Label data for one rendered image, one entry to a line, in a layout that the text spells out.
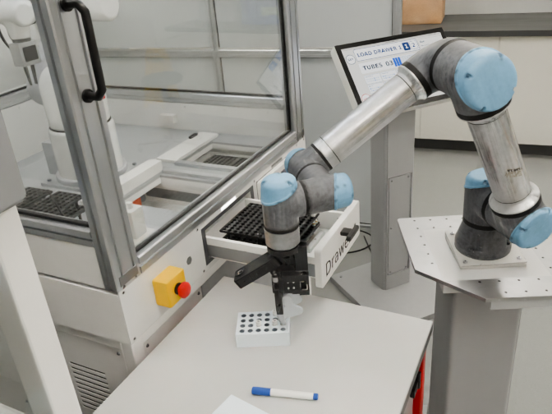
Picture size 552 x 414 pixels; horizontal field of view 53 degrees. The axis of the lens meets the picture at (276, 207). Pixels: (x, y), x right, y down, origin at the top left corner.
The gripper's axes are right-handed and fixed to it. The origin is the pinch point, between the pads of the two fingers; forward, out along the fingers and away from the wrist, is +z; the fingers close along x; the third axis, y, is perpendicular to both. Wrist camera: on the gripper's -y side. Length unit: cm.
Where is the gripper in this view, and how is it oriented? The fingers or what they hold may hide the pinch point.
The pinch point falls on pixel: (280, 318)
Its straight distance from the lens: 132.2
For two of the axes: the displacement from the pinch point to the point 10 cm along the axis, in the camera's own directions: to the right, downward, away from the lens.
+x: 0.1, -4.5, 8.9
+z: 0.8, 8.9, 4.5
